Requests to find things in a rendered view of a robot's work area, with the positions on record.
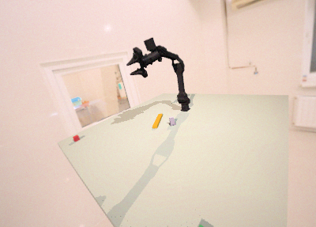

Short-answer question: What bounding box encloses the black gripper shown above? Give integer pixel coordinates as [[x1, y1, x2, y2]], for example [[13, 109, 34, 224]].
[[126, 47, 153, 78]]

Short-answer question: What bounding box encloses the yellow bar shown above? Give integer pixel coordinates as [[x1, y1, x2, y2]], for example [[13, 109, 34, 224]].
[[152, 114, 163, 128]]

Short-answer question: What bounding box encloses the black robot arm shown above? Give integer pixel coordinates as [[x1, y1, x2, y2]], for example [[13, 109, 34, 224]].
[[144, 38, 190, 112]]

